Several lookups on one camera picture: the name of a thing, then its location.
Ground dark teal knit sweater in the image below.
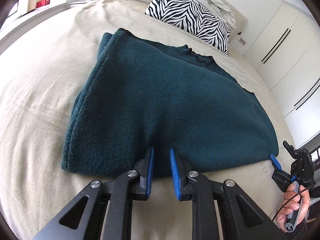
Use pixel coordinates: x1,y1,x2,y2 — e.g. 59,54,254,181
61,29,279,178

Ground person's right hand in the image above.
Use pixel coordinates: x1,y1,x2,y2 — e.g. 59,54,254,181
276,184,310,233

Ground white wardrobe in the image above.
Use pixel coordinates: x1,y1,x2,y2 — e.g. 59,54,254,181
244,3,319,148

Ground zebra print pillow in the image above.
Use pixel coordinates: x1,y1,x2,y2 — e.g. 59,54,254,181
145,0,231,55

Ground white nightstand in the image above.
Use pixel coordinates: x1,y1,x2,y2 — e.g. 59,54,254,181
69,0,94,9

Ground red box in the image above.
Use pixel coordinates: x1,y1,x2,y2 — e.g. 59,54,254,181
36,0,50,8

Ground black cable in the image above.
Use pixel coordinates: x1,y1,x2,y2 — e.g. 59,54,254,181
272,186,313,222

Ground wall power socket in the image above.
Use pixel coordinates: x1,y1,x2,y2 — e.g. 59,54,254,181
239,38,246,45

